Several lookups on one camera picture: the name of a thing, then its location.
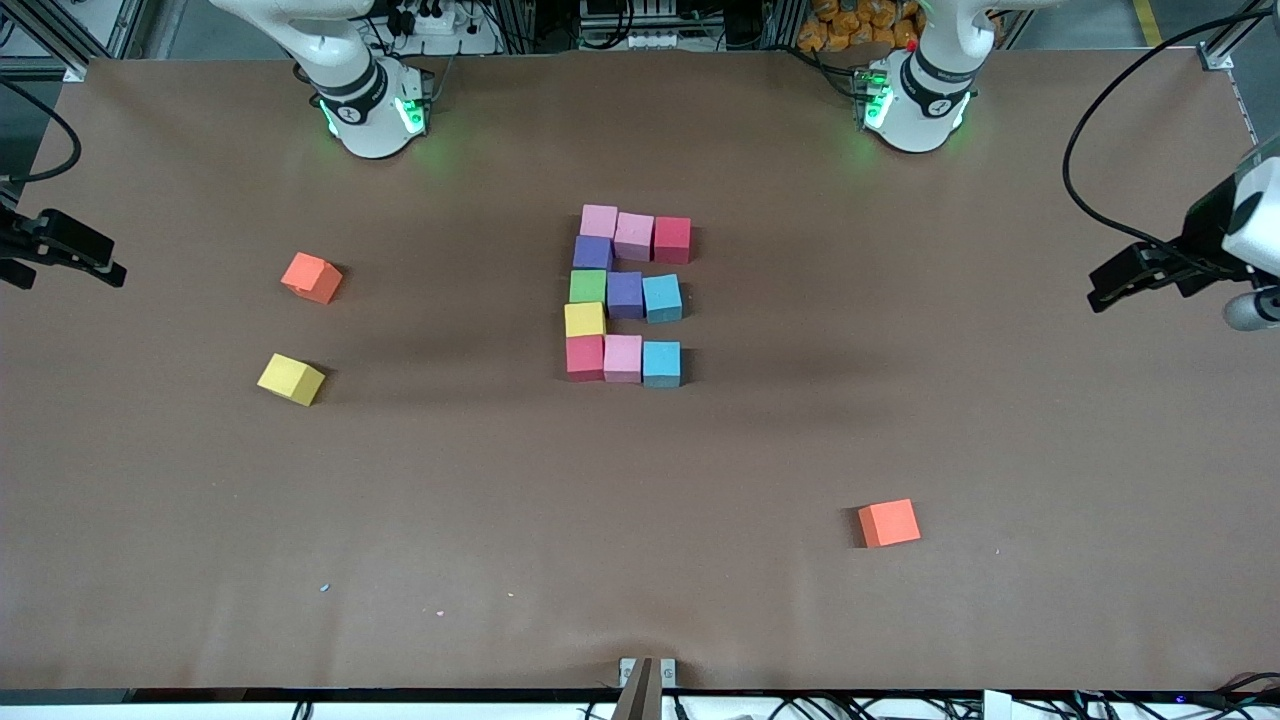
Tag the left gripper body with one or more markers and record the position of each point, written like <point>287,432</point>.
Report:
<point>1197,246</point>

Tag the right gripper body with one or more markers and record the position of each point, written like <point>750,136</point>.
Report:
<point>14,246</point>

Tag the red foam cube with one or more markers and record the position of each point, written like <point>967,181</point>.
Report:
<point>672,240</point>
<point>585,357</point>

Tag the blue foam cube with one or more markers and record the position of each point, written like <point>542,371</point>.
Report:
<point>662,298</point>
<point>661,363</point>

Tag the pink foam cube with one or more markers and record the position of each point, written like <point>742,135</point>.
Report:
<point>599,222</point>
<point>634,238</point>
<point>623,358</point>

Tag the yellow foam cube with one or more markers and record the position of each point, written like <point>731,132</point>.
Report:
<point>291,379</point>
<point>585,320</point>

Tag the green foam cube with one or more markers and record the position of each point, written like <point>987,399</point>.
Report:
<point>588,287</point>

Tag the purple foam cube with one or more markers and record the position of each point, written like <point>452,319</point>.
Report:
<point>626,295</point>
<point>594,252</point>

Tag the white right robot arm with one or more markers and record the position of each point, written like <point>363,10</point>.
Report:
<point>370,135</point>

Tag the orange foam cube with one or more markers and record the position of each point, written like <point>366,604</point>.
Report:
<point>889,523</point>
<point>312,280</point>

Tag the orange snack bags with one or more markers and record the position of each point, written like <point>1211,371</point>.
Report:
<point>860,30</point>

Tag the white power strip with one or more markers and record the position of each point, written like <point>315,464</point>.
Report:
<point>450,45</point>

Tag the white electronic device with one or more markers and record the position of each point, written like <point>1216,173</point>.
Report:
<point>640,40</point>

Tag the brown paper table cover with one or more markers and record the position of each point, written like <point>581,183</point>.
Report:
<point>640,550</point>

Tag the aluminium frame post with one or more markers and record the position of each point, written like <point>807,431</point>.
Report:
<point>1218,58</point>
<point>75,68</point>

